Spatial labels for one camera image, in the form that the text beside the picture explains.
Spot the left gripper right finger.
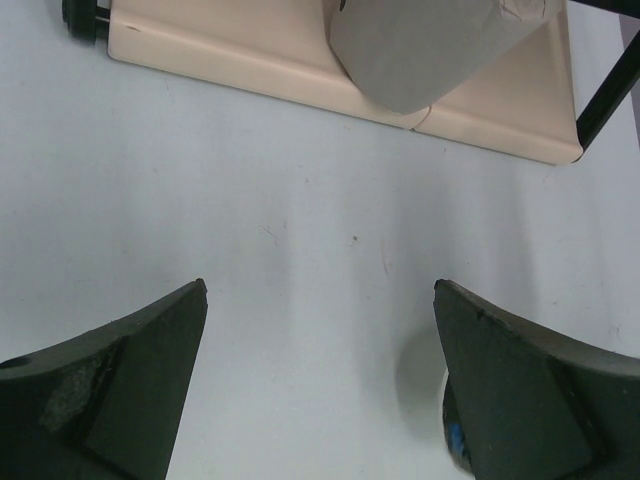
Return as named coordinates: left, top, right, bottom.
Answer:
left=434, top=279, right=639, bottom=479

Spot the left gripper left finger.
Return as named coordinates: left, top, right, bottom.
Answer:
left=1, top=279, right=207, bottom=479

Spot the grey paper roll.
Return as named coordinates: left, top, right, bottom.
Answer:
left=329, top=0, right=566, bottom=115

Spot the beige three-tier shelf rack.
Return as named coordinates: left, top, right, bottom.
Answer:
left=61, top=1, right=639, bottom=165

